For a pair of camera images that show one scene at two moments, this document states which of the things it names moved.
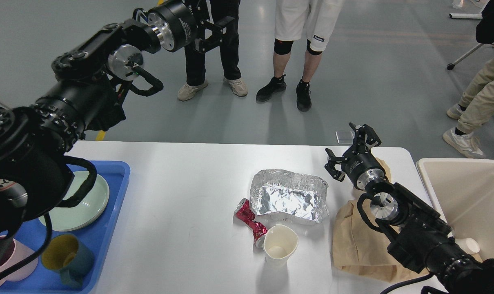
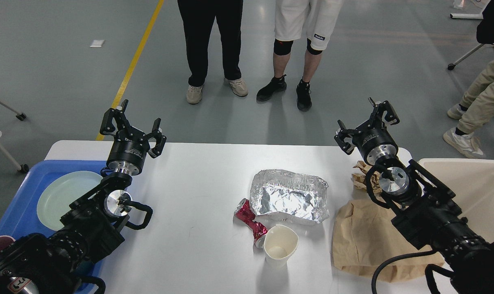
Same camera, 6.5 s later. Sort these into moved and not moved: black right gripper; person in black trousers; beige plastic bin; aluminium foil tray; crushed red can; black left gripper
Moved: black left gripper; black right gripper
Not moved: crushed red can; beige plastic bin; person in black trousers; aluminium foil tray
